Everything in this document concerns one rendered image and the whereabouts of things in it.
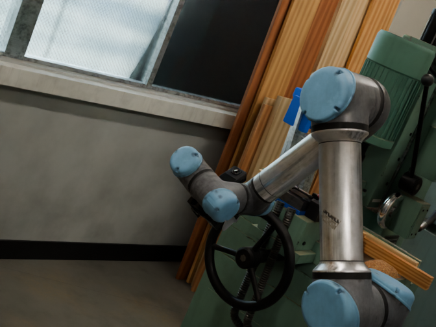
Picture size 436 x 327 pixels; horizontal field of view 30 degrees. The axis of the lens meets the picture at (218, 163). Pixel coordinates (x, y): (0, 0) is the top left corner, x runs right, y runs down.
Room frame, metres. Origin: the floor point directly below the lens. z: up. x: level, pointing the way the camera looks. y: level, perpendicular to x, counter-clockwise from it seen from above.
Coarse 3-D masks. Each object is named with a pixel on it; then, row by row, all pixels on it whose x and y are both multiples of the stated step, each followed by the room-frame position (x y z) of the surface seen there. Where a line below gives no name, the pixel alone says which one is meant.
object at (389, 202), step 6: (396, 192) 2.42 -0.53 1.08; (390, 198) 2.39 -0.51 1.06; (396, 198) 2.40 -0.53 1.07; (402, 198) 2.43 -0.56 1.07; (384, 204) 2.38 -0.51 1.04; (390, 204) 2.38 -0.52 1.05; (396, 204) 2.42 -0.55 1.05; (384, 210) 2.38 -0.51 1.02; (390, 210) 2.40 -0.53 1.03; (396, 210) 2.43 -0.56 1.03; (378, 216) 2.39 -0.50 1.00; (384, 216) 2.38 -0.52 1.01; (390, 216) 2.41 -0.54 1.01; (378, 222) 2.39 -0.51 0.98; (384, 222) 2.39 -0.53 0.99; (390, 222) 2.43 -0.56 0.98; (384, 228) 2.42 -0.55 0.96
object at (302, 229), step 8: (272, 208) 2.19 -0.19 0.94; (280, 216) 2.18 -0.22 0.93; (296, 216) 2.15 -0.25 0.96; (304, 216) 2.18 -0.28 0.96; (264, 224) 2.20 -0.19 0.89; (296, 224) 2.15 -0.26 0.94; (304, 224) 2.13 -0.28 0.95; (312, 224) 2.16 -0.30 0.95; (272, 232) 2.18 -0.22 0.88; (296, 232) 2.14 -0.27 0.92; (304, 232) 2.14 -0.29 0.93; (312, 232) 2.17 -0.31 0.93; (296, 240) 2.14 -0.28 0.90; (304, 240) 2.15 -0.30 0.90; (312, 240) 2.19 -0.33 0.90; (296, 248) 2.13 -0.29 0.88; (304, 248) 2.17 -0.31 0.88
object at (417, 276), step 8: (368, 240) 2.30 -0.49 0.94; (368, 248) 2.29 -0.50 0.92; (376, 248) 2.28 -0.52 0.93; (384, 248) 2.28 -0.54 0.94; (376, 256) 2.27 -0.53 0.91; (384, 256) 2.26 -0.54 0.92; (392, 256) 2.25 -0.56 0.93; (392, 264) 2.24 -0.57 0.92; (400, 264) 2.23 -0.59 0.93; (408, 264) 2.22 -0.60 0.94; (400, 272) 2.22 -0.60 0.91; (408, 272) 2.21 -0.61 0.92; (416, 272) 2.20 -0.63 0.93; (424, 272) 2.20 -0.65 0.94; (416, 280) 2.20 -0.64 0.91; (424, 280) 2.18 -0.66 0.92; (432, 280) 2.19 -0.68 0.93; (424, 288) 2.18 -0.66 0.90
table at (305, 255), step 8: (248, 216) 2.34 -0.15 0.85; (256, 216) 2.32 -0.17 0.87; (256, 224) 2.23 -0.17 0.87; (248, 232) 2.22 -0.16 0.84; (256, 232) 2.20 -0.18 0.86; (272, 240) 2.17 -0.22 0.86; (280, 248) 2.15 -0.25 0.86; (312, 248) 2.21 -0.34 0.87; (296, 256) 2.12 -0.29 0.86; (304, 256) 2.14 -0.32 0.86; (312, 256) 2.18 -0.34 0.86; (368, 256) 2.27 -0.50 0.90; (400, 280) 2.18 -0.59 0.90; (408, 280) 2.23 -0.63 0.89
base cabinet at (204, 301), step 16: (224, 256) 2.35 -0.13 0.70; (224, 272) 2.34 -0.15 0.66; (240, 272) 2.31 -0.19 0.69; (208, 288) 2.35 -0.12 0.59; (272, 288) 2.24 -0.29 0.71; (192, 304) 2.37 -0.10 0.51; (208, 304) 2.34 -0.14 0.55; (224, 304) 2.31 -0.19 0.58; (288, 304) 2.21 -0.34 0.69; (192, 320) 2.36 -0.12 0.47; (208, 320) 2.33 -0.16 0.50; (224, 320) 2.30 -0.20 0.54; (256, 320) 2.25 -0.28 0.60; (272, 320) 2.22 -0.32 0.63; (288, 320) 2.20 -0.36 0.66
